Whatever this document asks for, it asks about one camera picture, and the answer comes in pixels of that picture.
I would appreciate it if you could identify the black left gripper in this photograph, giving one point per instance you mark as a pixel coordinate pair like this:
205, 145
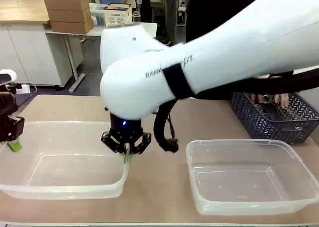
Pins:
10, 122

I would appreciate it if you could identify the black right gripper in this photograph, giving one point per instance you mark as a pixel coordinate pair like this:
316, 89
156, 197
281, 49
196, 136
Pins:
125, 130

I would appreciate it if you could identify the clear plastic container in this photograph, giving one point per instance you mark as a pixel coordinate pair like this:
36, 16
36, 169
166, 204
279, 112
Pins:
62, 177
249, 187

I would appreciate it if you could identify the white lattice basket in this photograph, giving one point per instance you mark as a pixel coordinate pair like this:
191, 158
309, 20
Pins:
117, 16

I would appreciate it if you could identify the dark woven plastic basket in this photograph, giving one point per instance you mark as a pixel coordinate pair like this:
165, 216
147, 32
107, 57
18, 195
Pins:
254, 122

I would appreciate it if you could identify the person's right hand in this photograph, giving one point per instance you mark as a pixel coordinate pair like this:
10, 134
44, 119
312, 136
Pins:
255, 96

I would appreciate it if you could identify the person's left hand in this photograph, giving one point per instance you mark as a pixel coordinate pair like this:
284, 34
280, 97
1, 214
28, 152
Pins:
283, 100

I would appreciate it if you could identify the white cabinet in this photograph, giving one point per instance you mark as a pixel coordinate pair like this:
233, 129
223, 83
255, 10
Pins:
30, 55

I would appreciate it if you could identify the white table with metal legs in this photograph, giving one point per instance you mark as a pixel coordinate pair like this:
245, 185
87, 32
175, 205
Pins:
74, 62

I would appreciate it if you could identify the glass bottle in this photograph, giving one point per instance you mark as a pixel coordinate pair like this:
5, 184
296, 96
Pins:
136, 16

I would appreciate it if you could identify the long cardboard box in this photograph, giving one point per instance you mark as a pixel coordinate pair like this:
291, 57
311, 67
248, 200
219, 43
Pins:
72, 27

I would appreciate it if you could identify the clear storage box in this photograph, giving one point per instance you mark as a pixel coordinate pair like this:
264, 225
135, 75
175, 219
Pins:
97, 14

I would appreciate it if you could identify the wooden desk top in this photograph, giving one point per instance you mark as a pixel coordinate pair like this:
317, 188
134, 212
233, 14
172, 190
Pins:
22, 10

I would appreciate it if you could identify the flat cardboard box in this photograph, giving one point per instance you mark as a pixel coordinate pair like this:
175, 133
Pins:
69, 16

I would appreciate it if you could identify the large cardboard box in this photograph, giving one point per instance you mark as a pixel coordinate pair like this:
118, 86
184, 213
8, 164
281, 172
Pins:
67, 3

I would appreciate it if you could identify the person's black sweater torso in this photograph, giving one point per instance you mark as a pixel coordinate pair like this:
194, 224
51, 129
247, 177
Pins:
207, 13

